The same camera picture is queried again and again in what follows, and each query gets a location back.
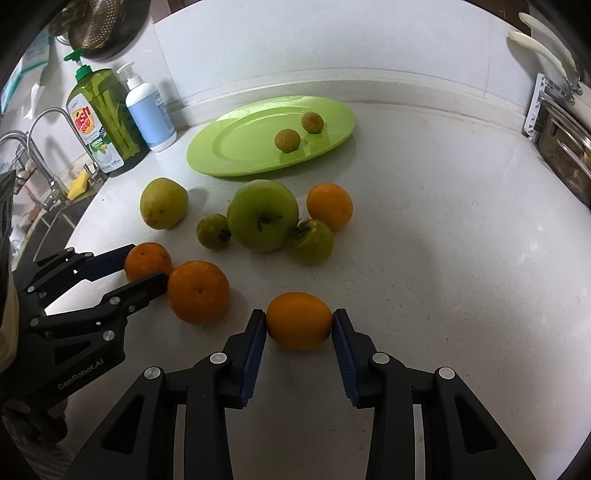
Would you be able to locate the cream-handled saucepan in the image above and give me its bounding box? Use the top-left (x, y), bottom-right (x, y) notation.
top-left (507, 30), bottom-right (583, 100)

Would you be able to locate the chrome lever faucet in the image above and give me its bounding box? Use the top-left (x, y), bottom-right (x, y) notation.
top-left (0, 130), bottom-right (65, 213)

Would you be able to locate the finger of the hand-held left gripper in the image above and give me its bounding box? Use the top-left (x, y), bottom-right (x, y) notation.
top-left (13, 244), bottom-right (137, 311)
top-left (28, 271), bottom-right (171, 341)

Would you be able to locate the large green apple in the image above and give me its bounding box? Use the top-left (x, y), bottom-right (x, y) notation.
top-left (226, 179), bottom-right (300, 253)

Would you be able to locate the white pump bottle blue label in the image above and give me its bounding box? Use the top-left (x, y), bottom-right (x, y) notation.
top-left (116, 61), bottom-right (177, 153)

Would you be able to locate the metal colander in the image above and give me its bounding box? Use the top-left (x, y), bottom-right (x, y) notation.
top-left (48, 0), bottom-right (151, 49)

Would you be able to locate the green plate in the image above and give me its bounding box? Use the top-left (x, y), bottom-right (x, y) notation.
top-left (186, 95), bottom-right (358, 177)

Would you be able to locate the green dish soap bottle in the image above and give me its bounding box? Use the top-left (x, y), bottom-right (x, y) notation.
top-left (63, 50), bottom-right (151, 178)

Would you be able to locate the person's left hand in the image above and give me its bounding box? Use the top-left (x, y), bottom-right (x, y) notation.
top-left (0, 398), bottom-right (70, 446)

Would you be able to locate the black frying pan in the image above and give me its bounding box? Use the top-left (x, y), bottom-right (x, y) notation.
top-left (65, 0), bottom-right (153, 62)

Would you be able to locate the white and teal paper box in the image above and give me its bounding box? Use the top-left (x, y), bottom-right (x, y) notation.
top-left (0, 28), bottom-right (56, 114)

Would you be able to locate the white pot rack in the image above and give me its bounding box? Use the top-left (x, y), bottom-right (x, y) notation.
top-left (523, 73), bottom-right (568, 141)

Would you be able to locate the large steel pot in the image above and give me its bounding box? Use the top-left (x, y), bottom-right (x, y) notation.
top-left (536, 102), bottom-right (591, 208)

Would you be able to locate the green tomato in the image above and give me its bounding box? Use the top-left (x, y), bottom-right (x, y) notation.
top-left (289, 218), bottom-right (335, 266)
top-left (196, 213), bottom-right (232, 252)

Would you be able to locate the chrome gooseneck faucet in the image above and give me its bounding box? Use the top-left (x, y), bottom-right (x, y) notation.
top-left (27, 107), bottom-right (105, 185)

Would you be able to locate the orange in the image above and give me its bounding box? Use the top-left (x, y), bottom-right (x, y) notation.
top-left (166, 260), bottom-right (230, 326)
top-left (124, 242), bottom-right (174, 283)
top-left (307, 183), bottom-right (354, 232)
top-left (266, 292), bottom-right (334, 350)

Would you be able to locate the yellow-green pear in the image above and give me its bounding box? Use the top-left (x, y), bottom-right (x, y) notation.
top-left (140, 177), bottom-right (189, 230)

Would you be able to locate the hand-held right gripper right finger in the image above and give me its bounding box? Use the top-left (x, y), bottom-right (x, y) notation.
top-left (332, 308), bottom-right (561, 480)

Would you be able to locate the steel sink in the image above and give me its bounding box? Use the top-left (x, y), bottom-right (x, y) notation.
top-left (9, 194), bottom-right (93, 261)

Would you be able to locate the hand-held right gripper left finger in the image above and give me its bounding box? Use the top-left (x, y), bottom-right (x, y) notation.
top-left (65, 309), bottom-right (267, 480)

